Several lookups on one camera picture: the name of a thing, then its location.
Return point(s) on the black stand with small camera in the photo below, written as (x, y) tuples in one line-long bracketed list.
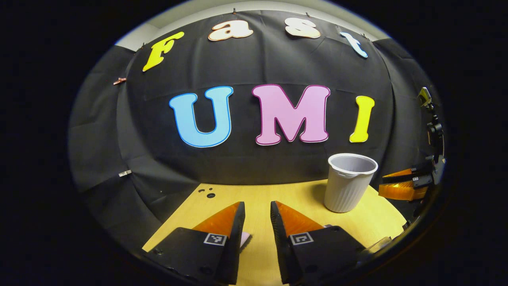
[(435, 129)]

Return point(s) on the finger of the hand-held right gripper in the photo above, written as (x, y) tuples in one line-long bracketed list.
[(401, 190), (420, 169)]

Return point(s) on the white cloth clip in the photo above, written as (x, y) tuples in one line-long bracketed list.
[(125, 173)]

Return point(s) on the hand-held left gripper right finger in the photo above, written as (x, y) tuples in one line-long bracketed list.
[(283, 254)]

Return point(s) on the white ribbed garbage bin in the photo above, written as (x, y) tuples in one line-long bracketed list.
[(349, 186)]

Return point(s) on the yellow wooden desktop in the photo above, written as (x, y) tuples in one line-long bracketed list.
[(262, 194)]

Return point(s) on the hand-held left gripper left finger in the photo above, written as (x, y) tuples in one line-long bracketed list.
[(234, 254)]

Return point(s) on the pink cloth clip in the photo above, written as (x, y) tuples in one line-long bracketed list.
[(119, 81)]

